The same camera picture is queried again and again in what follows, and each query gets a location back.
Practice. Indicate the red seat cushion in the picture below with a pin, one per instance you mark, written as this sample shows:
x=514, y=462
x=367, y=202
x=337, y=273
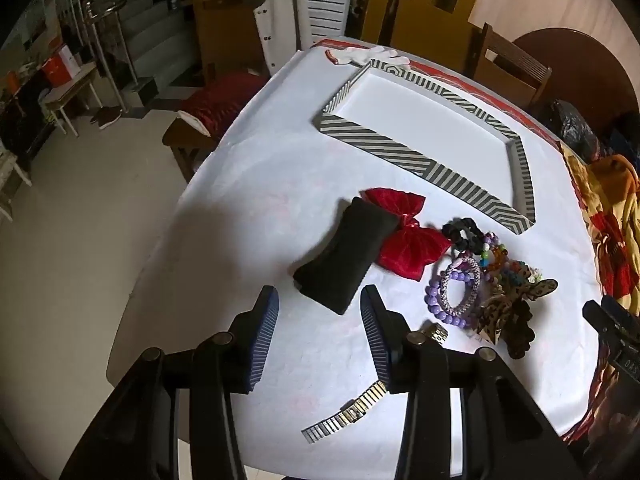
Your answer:
x=220, y=100

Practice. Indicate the grey white striped tray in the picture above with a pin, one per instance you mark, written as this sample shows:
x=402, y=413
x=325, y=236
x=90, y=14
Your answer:
x=400, y=152

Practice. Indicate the dark blue plastic bag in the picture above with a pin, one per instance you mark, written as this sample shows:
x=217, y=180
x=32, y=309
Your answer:
x=620, y=135

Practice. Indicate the wooden chair with jacket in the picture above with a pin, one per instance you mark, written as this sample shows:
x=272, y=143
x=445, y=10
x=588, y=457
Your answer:
x=225, y=30

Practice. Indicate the yellow red floral blanket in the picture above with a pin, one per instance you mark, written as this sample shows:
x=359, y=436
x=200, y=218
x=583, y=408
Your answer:
x=610, y=220

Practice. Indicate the red satin hair bow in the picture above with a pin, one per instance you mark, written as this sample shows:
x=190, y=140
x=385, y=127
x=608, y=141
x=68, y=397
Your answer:
x=415, y=250

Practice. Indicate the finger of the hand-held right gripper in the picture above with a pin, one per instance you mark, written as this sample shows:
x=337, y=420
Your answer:
x=622, y=310
x=600, y=320

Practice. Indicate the red box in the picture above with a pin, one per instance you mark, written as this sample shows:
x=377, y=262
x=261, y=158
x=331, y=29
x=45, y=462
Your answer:
x=57, y=67

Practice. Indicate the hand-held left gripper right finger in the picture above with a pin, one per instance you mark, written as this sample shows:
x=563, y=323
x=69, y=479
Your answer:
x=375, y=330

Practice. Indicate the white glove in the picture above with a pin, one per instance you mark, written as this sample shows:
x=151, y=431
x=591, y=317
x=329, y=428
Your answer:
x=360, y=55

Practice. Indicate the black plastic bag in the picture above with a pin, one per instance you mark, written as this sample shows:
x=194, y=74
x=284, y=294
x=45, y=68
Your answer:
x=575, y=125

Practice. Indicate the small white table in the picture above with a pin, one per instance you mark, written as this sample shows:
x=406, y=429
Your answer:
x=70, y=90

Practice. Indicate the round brown table top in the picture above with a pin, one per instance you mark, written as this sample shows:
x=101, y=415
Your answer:
x=585, y=70

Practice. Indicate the white slatted plastic chair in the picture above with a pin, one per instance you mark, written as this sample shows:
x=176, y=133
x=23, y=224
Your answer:
x=325, y=0

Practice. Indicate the pair of shoes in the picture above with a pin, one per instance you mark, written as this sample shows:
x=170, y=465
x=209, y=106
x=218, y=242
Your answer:
x=106, y=117

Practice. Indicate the black scrunchie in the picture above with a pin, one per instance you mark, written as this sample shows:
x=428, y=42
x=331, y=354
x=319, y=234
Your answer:
x=460, y=235

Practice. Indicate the dark brown scrunchie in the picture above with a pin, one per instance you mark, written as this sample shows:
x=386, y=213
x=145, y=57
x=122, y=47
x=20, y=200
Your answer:
x=520, y=345

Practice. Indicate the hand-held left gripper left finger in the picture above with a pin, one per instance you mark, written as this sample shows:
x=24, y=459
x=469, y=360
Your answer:
x=265, y=330

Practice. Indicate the white tablecloth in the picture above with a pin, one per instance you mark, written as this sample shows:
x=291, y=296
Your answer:
x=260, y=170

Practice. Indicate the brown wooden chair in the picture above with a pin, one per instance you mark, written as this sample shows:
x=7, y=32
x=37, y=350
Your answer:
x=520, y=85

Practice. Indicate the black fabric pouch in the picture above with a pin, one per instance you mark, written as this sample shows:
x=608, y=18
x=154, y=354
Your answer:
x=345, y=255

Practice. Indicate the yellow wooden cabinet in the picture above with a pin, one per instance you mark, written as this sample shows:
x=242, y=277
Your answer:
x=425, y=10

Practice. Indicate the leopard print hair bow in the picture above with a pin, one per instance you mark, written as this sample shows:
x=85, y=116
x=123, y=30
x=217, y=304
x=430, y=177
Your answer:
x=500, y=315

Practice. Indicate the white jacket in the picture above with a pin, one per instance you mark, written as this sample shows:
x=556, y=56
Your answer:
x=280, y=20

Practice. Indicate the metal stair railing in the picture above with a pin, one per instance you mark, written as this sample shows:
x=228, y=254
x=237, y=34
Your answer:
x=100, y=45

